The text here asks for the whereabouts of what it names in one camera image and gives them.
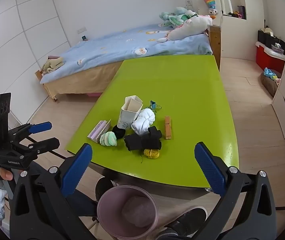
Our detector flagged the beige paper carton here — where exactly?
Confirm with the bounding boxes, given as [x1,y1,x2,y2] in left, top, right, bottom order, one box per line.
[118,95,143,130]

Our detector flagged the person's left hand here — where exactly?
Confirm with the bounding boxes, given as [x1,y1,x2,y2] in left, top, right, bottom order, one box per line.
[0,168,14,181]

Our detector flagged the wooden clothespin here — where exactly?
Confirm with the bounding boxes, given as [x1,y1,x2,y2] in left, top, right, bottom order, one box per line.
[164,116,173,140]

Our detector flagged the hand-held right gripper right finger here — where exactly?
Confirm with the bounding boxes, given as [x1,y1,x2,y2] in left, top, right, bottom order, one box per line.
[194,141,279,240]

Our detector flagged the blue plush toy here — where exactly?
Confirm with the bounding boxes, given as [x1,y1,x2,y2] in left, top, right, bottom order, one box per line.
[264,67,278,80]

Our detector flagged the pink trash bin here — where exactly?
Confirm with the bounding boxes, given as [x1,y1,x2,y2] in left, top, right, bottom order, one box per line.
[97,185,158,240]

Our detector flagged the light blue printed blanket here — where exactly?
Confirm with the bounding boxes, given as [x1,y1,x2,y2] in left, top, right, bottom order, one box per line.
[40,24,213,84]

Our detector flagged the black cloth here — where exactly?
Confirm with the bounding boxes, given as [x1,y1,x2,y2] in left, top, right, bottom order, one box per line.
[124,126,162,152]

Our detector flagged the yellow tape roll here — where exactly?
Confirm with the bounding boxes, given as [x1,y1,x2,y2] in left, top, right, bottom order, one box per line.
[144,148,161,160]

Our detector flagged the black storage bag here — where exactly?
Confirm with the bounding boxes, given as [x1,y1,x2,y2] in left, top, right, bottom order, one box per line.
[257,26,285,55]

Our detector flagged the person's right black shoe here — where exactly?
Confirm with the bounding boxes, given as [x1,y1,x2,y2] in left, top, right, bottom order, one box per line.
[157,206,208,240]

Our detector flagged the green plush toys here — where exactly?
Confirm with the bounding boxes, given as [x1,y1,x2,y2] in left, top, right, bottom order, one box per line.
[159,7,198,28]

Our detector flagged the person's left black shoe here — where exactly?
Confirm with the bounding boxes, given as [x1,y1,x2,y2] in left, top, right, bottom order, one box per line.
[95,177,116,201]

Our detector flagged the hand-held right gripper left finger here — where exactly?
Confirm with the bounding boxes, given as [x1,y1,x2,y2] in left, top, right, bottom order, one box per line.
[10,142,96,240]

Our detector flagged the red storage box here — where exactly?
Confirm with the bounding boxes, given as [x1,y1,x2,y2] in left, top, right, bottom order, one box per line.
[255,41,285,74]

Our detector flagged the white unicorn plush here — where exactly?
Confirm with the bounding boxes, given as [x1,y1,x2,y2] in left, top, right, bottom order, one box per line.
[157,14,216,43]

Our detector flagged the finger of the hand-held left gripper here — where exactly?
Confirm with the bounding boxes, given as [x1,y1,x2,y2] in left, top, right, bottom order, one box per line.
[15,137,60,156]
[9,121,53,140]

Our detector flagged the blue binder clip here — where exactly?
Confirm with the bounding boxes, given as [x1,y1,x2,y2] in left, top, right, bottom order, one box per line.
[149,100,162,111]

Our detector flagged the person's left leg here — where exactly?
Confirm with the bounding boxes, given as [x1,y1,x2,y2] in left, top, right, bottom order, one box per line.
[76,189,98,217]

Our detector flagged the wooden bed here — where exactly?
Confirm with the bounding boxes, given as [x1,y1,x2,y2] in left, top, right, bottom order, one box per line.
[35,24,222,103]

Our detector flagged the folded beige towels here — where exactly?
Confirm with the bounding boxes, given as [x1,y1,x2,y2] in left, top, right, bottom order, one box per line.
[41,56,65,75]

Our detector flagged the brown pet bed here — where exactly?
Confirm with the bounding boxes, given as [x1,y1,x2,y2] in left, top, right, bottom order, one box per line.
[260,67,283,98]

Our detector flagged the person's black shoe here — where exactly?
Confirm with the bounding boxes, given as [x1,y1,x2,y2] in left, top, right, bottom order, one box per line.
[95,177,116,201]
[157,206,208,240]

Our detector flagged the white rolled sock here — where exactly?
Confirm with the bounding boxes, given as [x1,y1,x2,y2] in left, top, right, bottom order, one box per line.
[132,108,156,136]

